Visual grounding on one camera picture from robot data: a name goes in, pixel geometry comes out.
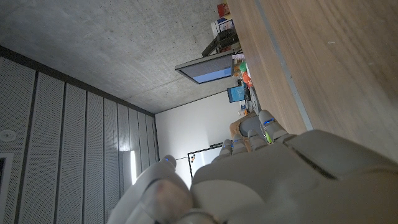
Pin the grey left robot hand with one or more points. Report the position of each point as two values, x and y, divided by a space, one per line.
280 186

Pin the rectangular ceiling air vent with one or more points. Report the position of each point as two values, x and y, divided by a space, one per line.
4 186

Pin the brown jacket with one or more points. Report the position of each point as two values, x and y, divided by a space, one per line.
236 130

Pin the blue screen tablet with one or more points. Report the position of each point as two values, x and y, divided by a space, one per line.
236 94

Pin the orange tool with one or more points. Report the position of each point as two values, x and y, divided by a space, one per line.
247 80

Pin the green round object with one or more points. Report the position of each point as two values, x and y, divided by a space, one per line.
243 67

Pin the black computer monitor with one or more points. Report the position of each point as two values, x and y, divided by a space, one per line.
208 69

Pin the long ceiling light bar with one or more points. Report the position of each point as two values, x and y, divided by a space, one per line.
133 168

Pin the black desk rack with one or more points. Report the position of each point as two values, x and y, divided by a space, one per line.
222 42

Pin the white container with blue label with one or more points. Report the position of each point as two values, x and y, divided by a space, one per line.
222 26

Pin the round ceiling smoke detector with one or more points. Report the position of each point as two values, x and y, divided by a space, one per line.
7 135

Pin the whiteboard with black frame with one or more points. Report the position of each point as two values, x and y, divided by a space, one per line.
202 161

